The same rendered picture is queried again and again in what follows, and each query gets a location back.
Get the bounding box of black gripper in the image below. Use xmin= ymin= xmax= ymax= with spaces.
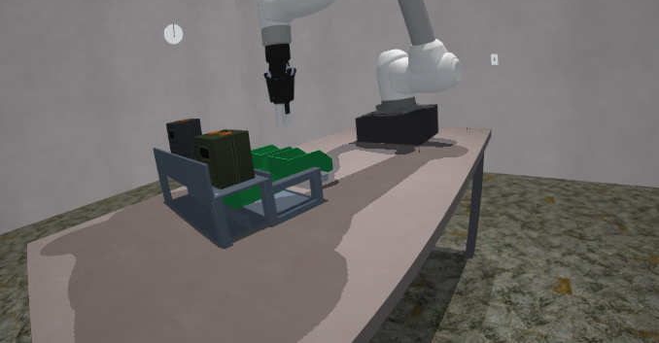
xmin=264 ymin=44 xmax=296 ymax=125

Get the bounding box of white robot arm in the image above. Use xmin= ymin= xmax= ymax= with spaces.
xmin=258 ymin=0 xmax=462 ymax=115

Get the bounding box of green bin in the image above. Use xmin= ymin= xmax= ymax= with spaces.
xmin=222 ymin=173 xmax=281 ymax=209
xmin=252 ymin=145 xmax=292 ymax=172
xmin=267 ymin=148 xmax=333 ymax=179

